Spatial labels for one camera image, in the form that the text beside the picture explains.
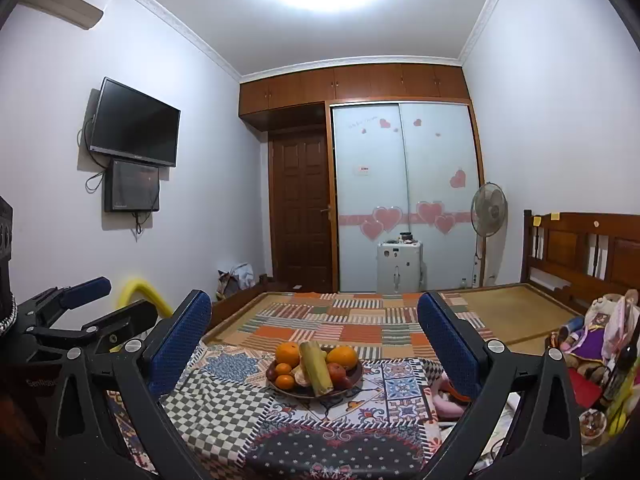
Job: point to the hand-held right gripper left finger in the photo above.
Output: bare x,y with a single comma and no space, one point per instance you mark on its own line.
182,345

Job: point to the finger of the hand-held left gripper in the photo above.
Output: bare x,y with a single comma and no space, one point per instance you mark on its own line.
125,316
87,291

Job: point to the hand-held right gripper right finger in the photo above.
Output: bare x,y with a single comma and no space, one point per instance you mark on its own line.
445,345

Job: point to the dark red plum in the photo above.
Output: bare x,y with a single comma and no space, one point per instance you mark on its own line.
271,372

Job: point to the dark brown round plate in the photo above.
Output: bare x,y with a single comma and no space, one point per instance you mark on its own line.
356,377

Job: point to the orange with sticker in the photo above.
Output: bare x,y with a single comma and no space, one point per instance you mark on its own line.
342,357

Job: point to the large orange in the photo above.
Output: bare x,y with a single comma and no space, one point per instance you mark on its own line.
287,353

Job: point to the small mandarin orange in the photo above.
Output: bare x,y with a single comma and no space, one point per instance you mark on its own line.
285,382

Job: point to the red apple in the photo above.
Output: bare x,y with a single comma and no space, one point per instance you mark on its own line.
338,375

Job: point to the long yellow sugarcane piece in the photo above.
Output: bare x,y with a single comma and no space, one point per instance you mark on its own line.
316,367

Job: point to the pink plush toy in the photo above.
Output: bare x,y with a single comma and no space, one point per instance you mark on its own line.
442,402

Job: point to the tan woven bed mat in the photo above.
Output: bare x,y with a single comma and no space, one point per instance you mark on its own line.
510,310

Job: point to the floral checkered patchwork blanket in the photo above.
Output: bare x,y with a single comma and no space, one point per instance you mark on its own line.
225,410

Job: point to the bag pile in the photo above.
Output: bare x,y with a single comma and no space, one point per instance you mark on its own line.
235,280

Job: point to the white box appliance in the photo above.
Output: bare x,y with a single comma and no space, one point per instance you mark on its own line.
399,265

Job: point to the striped orange patchwork blanket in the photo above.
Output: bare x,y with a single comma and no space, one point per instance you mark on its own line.
350,330

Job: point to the standing fan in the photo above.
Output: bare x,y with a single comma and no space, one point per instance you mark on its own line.
490,210

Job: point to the pile of plush toys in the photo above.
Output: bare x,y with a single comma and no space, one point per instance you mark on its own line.
595,340

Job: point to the glass jar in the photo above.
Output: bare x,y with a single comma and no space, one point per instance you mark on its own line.
593,425

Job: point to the frosted sliding wardrobe door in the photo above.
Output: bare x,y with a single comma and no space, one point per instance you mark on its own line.
367,185
440,150

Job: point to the brown wooden door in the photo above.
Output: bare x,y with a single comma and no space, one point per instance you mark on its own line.
300,210

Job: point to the wooden overhead cabinets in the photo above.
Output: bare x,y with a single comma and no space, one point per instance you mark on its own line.
350,82

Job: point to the small black wall panel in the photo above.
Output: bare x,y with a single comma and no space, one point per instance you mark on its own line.
132,185

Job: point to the wall television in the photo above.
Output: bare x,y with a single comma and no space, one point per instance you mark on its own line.
135,122

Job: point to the wall air conditioner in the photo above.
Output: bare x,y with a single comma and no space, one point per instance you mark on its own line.
65,2

